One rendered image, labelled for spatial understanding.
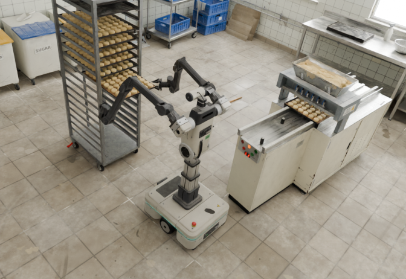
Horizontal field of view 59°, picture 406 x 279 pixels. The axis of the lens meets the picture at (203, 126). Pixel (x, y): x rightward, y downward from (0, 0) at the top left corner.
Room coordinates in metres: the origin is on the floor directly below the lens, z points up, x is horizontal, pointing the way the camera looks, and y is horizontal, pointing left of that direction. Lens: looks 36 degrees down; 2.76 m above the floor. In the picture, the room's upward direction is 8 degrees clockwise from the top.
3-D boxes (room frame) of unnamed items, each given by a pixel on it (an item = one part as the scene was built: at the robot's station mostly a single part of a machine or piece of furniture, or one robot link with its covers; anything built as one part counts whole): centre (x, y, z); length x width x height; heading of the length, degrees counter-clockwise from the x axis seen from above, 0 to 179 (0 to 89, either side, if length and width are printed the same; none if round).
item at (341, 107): (3.09, -1.04, 1.01); 0.72 x 0.33 x 0.34; 46
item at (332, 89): (3.09, -1.04, 1.25); 0.56 x 0.29 x 0.14; 46
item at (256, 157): (2.47, -0.44, 0.77); 0.24 x 0.04 x 0.14; 46
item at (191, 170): (2.26, 0.05, 0.54); 0.11 x 0.11 x 0.40; 52
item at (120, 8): (3.04, 1.07, 1.68); 0.60 x 0.40 x 0.02; 52
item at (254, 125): (3.27, -1.01, 0.87); 2.01 x 0.03 x 0.07; 136
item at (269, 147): (3.07, -1.22, 0.87); 2.01 x 0.03 x 0.07; 136
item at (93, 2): (2.67, 0.95, 0.97); 0.03 x 0.03 x 1.70; 52
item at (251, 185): (2.73, -0.69, 0.45); 0.70 x 0.34 x 0.90; 136
